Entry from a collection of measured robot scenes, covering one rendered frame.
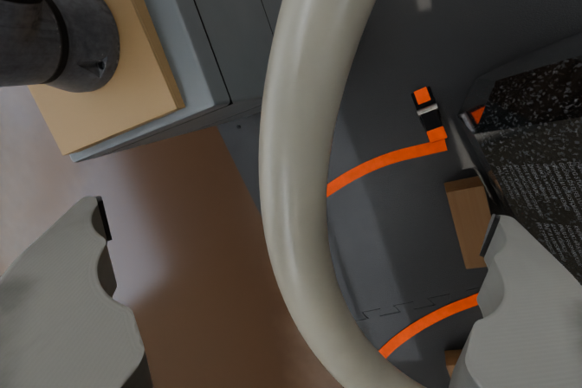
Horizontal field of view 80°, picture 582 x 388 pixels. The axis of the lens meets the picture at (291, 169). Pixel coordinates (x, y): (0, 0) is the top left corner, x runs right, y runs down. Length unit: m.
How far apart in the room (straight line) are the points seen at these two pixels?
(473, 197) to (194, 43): 1.03
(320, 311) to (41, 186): 2.46
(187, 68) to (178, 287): 1.62
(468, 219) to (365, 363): 1.17
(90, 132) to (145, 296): 1.66
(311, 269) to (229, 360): 2.10
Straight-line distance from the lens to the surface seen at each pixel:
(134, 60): 0.70
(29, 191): 2.69
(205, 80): 0.66
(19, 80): 0.65
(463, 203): 1.35
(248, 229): 1.73
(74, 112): 0.81
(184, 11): 0.69
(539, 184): 0.81
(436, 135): 1.35
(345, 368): 0.22
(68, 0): 0.70
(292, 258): 0.16
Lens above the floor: 1.40
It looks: 66 degrees down
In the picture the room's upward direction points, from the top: 128 degrees counter-clockwise
